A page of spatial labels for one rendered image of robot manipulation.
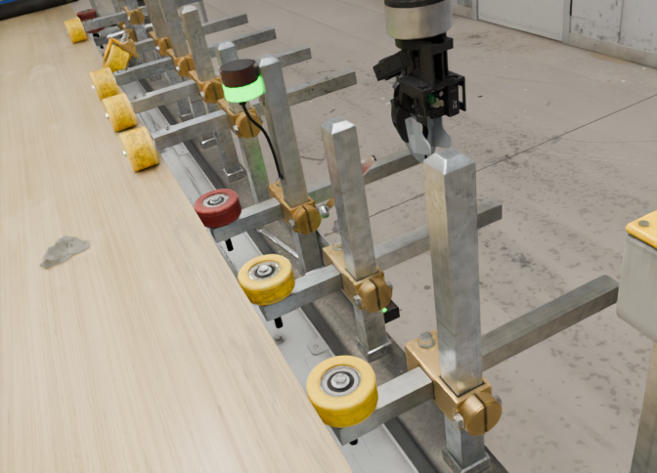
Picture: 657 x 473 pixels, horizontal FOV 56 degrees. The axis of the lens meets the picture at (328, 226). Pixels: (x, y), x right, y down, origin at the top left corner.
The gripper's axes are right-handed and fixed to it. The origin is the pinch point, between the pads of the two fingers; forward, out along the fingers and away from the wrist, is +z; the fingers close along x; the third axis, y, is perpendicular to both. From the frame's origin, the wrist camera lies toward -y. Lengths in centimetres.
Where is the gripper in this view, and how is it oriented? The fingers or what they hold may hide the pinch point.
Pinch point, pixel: (421, 154)
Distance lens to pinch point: 99.5
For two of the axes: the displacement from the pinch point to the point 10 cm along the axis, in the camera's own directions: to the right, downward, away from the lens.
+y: 4.5, 4.4, -7.8
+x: 8.8, -3.7, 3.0
